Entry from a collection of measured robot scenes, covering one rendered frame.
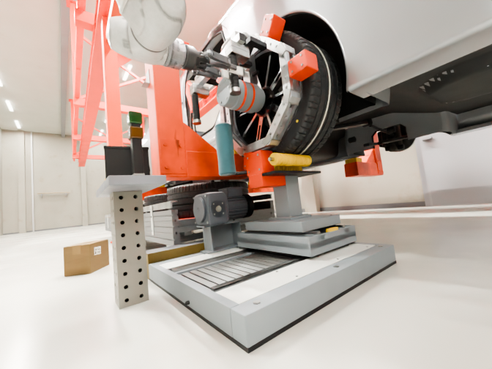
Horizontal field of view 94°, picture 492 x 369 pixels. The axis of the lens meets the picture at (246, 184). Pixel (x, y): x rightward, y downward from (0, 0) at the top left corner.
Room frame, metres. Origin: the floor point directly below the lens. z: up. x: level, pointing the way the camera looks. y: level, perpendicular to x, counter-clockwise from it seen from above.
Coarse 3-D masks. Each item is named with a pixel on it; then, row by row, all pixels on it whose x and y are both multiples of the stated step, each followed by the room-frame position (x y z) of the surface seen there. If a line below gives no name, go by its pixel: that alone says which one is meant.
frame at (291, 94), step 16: (272, 48) 0.94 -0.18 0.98; (288, 48) 0.90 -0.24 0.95; (288, 80) 0.89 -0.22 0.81; (288, 96) 0.90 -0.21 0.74; (224, 112) 1.29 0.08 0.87; (288, 112) 0.96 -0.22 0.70; (272, 128) 0.99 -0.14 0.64; (240, 144) 1.21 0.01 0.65; (256, 144) 1.09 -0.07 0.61; (272, 144) 1.03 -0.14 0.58
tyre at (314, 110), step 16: (288, 32) 0.97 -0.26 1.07; (304, 48) 0.92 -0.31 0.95; (320, 48) 1.02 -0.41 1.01; (320, 64) 0.93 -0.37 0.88; (336, 64) 1.03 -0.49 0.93; (304, 80) 0.93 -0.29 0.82; (320, 80) 0.92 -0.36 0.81; (336, 80) 1.01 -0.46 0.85; (304, 96) 0.94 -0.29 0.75; (320, 96) 0.95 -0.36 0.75; (336, 96) 1.01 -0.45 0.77; (304, 112) 0.95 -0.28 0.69; (320, 112) 0.97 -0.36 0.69; (336, 112) 1.04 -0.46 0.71; (288, 128) 1.02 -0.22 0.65; (304, 128) 0.98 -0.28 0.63; (288, 144) 1.03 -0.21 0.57; (304, 144) 1.06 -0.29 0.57; (320, 144) 1.12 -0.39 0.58
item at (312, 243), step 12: (324, 228) 1.15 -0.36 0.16; (336, 228) 1.04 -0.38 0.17; (348, 228) 1.10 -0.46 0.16; (240, 240) 1.29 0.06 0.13; (252, 240) 1.20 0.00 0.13; (264, 240) 1.12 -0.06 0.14; (276, 240) 1.06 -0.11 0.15; (288, 240) 1.00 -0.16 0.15; (300, 240) 0.95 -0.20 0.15; (312, 240) 0.93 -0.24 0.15; (324, 240) 0.98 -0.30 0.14; (336, 240) 1.03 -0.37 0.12; (348, 240) 1.09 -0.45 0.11; (288, 252) 1.01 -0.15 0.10; (300, 252) 0.96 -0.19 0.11; (312, 252) 0.92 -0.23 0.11; (324, 252) 0.97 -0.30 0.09
